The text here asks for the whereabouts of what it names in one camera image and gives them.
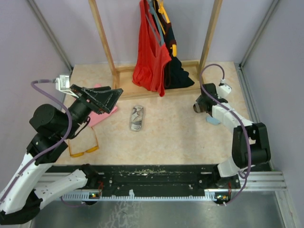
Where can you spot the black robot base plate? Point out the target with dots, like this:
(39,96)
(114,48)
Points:
(167,182)

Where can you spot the grey clothes hanger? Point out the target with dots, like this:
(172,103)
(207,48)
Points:
(158,33)

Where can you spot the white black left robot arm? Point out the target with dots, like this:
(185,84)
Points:
(22,200)

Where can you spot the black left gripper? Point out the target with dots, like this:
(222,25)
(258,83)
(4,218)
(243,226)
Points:
(100,99)

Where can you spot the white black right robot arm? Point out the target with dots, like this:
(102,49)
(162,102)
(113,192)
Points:
(250,144)

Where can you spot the brown plaid glasses case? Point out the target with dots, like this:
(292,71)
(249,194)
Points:
(196,108)

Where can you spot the map print glasses case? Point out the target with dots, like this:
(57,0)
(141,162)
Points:
(136,118)

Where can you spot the small light blue cloth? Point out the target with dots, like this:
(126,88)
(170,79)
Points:
(212,120)

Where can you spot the red tank top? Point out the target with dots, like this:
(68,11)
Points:
(152,58)

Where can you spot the yellow clothes hanger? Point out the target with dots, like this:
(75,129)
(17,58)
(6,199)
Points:
(166,27)

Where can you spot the wooden clothes rack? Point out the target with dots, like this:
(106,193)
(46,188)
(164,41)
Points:
(100,28)

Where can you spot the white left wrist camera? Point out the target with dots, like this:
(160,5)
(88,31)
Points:
(63,84)

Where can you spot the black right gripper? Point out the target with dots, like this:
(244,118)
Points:
(200,100)

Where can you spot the yellow sunglasses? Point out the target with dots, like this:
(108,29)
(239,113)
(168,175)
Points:
(85,142)

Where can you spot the dark navy garment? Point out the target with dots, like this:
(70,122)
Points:
(175,76)

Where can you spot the pink folded t-shirt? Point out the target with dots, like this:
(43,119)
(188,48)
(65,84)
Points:
(97,118)

